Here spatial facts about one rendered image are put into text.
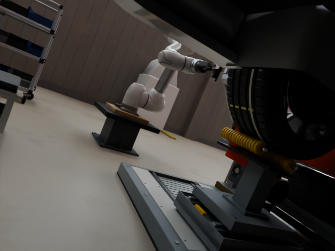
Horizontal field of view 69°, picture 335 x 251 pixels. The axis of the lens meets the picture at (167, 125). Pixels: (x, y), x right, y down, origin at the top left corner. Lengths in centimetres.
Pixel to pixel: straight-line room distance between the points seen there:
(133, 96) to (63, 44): 255
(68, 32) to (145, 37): 134
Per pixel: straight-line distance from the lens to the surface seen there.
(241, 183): 121
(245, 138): 112
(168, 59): 157
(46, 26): 272
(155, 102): 223
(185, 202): 116
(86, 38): 455
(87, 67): 455
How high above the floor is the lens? 53
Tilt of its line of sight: 5 degrees down
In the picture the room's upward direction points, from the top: 23 degrees clockwise
